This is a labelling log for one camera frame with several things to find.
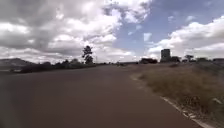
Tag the tall dark tree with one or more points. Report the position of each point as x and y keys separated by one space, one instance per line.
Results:
x=87 y=55

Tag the low dark building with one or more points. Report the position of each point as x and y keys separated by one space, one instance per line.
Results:
x=148 y=61

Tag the grey asphalt road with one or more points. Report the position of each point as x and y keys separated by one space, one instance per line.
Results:
x=83 y=100

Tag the tall grey building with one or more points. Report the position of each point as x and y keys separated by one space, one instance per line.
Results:
x=165 y=54

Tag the row of low bushes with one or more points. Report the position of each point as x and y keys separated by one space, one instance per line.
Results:
x=56 y=66

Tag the dry grass verge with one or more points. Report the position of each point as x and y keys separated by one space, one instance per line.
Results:
x=186 y=83

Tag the white painted edge line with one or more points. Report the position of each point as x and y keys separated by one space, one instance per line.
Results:
x=186 y=113

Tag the distant hill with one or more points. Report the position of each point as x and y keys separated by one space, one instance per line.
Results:
x=13 y=62

